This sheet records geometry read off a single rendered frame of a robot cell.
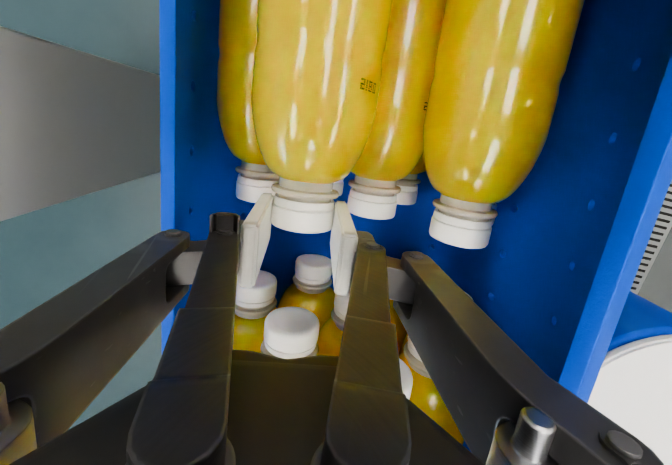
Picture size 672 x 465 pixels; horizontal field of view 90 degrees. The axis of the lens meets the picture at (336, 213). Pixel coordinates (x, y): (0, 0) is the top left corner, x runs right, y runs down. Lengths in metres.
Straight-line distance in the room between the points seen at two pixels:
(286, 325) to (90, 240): 1.46
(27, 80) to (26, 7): 0.94
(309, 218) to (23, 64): 0.62
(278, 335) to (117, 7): 1.40
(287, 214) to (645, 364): 0.43
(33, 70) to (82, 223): 0.97
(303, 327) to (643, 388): 0.41
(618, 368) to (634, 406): 0.06
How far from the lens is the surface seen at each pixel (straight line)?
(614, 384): 0.52
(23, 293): 1.91
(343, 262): 0.15
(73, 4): 1.60
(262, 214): 0.17
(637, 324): 0.53
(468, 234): 0.23
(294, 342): 0.24
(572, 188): 0.29
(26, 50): 0.75
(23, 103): 0.75
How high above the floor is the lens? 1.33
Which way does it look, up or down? 75 degrees down
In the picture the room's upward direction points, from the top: 166 degrees clockwise
